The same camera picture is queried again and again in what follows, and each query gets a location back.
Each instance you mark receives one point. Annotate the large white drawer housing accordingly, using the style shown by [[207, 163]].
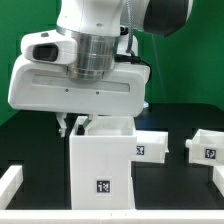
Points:
[[100, 165]]

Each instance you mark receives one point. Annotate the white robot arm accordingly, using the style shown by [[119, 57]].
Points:
[[89, 63]]

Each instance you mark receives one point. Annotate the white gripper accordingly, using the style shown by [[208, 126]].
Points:
[[47, 87]]

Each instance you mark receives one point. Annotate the white drawer box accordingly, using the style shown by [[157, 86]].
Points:
[[206, 148], [152, 146]]

